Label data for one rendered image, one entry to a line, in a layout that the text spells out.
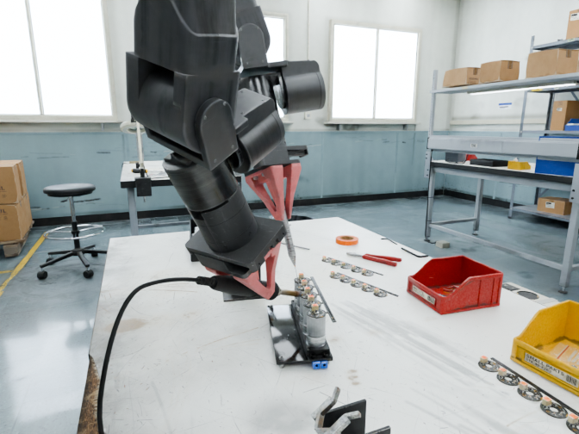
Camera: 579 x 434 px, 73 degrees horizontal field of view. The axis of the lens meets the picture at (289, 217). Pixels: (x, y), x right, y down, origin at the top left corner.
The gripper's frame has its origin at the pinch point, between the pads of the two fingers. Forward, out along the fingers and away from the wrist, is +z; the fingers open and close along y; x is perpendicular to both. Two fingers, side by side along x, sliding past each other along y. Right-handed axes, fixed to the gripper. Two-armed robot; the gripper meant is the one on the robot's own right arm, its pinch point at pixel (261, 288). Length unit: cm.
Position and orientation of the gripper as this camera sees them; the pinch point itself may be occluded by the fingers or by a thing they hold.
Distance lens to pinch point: 48.7
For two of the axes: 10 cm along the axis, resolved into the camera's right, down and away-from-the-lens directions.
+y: -8.0, -1.4, 5.8
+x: -5.2, 6.4, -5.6
